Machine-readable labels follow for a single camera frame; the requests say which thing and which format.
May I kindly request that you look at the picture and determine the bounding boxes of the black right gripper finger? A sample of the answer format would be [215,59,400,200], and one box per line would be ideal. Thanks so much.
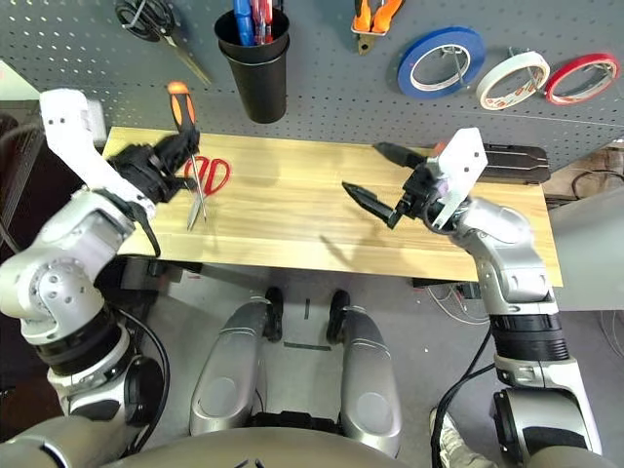
[341,180,406,229]
[372,141,430,170]

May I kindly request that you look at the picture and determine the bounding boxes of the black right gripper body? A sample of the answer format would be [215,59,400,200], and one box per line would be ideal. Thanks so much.
[399,163,448,223]

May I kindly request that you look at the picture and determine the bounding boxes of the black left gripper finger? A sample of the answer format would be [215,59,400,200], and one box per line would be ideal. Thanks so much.
[163,173,200,194]
[154,129,202,172]

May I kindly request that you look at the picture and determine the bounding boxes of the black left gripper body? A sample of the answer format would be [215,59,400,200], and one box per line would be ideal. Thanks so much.
[106,143,170,206]

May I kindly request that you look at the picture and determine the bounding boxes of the red handled scissors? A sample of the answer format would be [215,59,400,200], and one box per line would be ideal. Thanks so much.
[183,154,231,231]

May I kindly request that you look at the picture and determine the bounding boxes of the orange black screwdriver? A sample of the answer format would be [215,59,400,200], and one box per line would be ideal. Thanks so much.
[166,81,209,223]

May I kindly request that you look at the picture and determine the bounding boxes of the white tape roll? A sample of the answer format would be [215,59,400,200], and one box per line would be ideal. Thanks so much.
[476,52,551,111]

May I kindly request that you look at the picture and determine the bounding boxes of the orange black pliers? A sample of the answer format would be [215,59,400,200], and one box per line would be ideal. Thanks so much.
[351,0,406,56]

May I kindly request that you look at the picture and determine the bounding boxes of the grey metal pegboard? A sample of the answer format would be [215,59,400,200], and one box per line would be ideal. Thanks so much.
[0,0,624,170]

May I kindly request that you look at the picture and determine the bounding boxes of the blue tape roll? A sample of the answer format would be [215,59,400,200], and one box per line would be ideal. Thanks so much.
[397,26,488,101]

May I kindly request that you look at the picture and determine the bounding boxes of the black plastic cup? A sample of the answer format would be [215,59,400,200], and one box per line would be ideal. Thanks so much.
[217,36,290,125]
[214,8,292,62]

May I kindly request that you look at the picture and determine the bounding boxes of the black tool case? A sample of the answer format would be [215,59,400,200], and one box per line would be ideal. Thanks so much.
[480,143,552,185]

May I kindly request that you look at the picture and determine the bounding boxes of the black robot right foot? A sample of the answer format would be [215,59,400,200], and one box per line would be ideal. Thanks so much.
[325,290,351,345]

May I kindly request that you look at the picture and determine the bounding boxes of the black robot foot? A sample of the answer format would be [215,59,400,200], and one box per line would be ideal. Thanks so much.
[262,286,285,342]
[325,290,351,345]

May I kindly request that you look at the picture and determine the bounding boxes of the black robot left foot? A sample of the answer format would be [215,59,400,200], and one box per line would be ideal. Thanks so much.
[262,286,285,342]

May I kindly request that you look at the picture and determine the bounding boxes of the red transparent screwdriver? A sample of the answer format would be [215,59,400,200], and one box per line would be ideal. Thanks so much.
[251,0,275,45]

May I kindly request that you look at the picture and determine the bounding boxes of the red tape roll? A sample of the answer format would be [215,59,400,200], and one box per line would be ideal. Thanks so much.
[544,52,621,106]

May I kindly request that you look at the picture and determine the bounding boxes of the light grey side panel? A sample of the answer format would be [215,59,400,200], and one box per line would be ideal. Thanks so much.
[548,192,624,313]

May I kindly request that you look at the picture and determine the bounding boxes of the silver robot right leg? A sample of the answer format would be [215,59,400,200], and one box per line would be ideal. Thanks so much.
[338,305,404,457]

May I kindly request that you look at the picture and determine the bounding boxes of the silver robot leg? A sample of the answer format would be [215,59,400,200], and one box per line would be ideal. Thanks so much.
[338,305,404,457]
[188,301,269,437]

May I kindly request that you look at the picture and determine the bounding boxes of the silver robot left leg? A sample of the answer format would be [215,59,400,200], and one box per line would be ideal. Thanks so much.
[188,301,269,437]

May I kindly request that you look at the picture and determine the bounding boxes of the white sneaker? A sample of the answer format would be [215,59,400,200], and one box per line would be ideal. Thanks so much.
[428,407,482,468]

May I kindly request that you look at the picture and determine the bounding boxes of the grey robot torso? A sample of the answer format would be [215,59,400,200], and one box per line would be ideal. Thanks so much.
[0,426,406,468]

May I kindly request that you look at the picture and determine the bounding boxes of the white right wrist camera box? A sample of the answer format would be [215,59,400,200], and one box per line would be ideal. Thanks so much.
[424,127,489,230]

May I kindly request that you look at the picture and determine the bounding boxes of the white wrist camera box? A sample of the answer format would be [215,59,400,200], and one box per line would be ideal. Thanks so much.
[38,88,118,191]
[424,127,489,230]

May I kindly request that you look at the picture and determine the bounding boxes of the black handled scissors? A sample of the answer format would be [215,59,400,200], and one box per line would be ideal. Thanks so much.
[115,0,214,87]

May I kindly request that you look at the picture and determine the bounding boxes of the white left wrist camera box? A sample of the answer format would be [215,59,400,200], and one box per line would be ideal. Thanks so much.
[38,88,118,191]

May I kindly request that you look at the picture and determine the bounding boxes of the white floor cables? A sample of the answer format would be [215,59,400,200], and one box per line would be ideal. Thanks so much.
[426,282,491,326]

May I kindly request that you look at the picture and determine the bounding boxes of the blue handled screwdriver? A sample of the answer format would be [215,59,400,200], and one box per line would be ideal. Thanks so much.
[232,0,254,46]

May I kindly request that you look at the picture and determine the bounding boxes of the black background cable loop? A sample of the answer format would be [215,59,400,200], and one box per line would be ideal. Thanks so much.
[569,168,624,199]

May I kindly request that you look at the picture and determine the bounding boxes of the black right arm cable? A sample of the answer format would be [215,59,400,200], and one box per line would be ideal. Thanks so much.
[431,321,496,468]

